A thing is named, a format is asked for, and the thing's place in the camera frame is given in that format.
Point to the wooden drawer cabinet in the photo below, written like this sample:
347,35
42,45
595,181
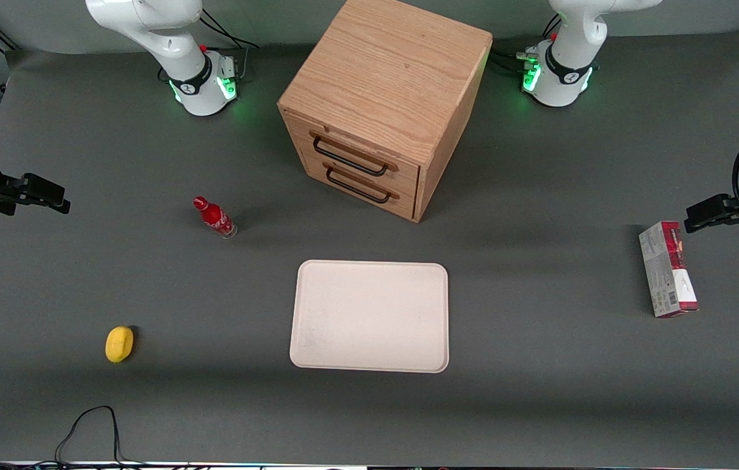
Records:
382,65

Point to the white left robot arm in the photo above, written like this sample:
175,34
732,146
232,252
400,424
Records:
568,39

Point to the red soda bottle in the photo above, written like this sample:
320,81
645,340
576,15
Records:
215,219

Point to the wooden drawer front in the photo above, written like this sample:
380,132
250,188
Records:
402,203

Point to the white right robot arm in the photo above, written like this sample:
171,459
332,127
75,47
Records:
173,39

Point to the red and grey carton box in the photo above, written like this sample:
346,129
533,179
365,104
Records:
666,271

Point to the wooden drawer with notched rail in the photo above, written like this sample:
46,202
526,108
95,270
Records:
402,179

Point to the yellow lemon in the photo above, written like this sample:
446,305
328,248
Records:
119,344

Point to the cream rectangular tray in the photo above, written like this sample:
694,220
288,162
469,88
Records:
369,316

